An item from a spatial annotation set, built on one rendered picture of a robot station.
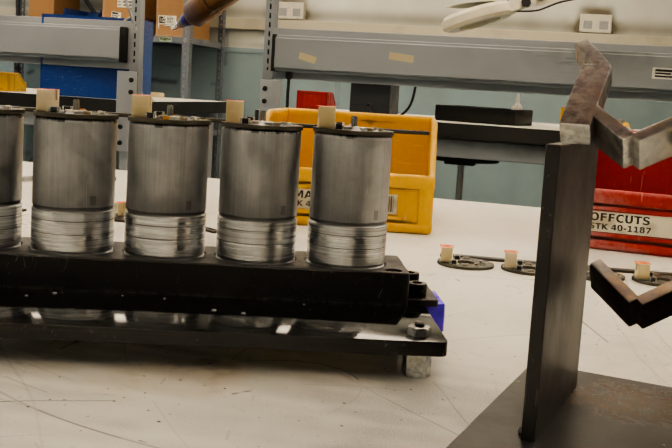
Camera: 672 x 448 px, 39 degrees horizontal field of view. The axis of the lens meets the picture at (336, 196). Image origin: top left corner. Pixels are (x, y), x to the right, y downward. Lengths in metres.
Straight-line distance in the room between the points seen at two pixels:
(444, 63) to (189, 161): 2.25
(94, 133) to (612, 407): 0.16
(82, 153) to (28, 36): 2.68
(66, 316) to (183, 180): 0.05
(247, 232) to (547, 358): 0.11
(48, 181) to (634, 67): 2.26
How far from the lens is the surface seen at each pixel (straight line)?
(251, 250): 0.28
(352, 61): 2.56
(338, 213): 0.28
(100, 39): 2.84
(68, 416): 0.22
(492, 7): 2.85
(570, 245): 0.22
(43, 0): 4.99
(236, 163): 0.28
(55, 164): 0.29
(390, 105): 2.66
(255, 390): 0.23
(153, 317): 0.26
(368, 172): 0.28
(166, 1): 4.63
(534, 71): 2.49
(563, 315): 0.22
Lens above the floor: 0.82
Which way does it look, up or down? 7 degrees down
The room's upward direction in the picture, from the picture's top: 4 degrees clockwise
